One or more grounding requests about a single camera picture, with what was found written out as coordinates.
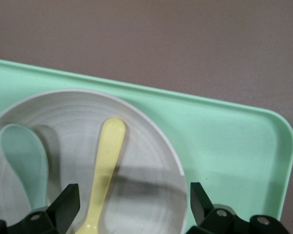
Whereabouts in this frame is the brown table cover sheet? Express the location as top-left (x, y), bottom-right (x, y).
top-left (0, 0), bottom-right (293, 234)

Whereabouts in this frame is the light green plastic spoon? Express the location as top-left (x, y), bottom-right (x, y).
top-left (0, 123), bottom-right (49, 212)

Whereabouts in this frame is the yellow plastic fork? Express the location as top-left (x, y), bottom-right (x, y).
top-left (74, 117), bottom-right (126, 234)

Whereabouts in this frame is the round beige plate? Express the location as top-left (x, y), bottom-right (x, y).
top-left (0, 88), bottom-right (188, 234)

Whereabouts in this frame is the light green rectangular tray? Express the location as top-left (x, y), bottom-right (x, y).
top-left (0, 57), bottom-right (293, 231)

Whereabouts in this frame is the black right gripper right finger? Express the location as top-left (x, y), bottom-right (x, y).
top-left (185, 182), bottom-right (290, 234)

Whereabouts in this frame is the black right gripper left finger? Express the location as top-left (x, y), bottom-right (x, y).
top-left (0, 183), bottom-right (81, 234)

